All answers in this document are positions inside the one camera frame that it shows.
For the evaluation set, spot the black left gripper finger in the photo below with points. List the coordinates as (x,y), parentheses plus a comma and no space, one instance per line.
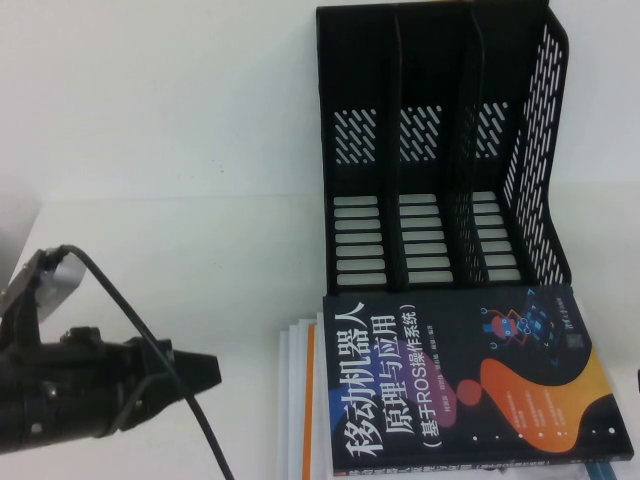
(197,364)
(195,384)

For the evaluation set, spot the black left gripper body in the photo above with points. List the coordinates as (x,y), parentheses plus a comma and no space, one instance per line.
(130,380)

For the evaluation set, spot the black robotics book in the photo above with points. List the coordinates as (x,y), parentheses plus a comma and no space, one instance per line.
(400,380)

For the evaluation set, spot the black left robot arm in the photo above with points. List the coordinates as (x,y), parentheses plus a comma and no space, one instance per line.
(50,400)

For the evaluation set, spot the book with orange stripe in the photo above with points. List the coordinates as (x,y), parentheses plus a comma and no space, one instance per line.
(311,400)

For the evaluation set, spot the black plastic book stand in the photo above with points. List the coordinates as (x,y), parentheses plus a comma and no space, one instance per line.
(425,165)

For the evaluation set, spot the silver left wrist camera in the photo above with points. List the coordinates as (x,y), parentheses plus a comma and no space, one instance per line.
(62,280)

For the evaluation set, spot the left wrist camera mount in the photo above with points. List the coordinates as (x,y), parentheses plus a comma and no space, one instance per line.
(20,282)

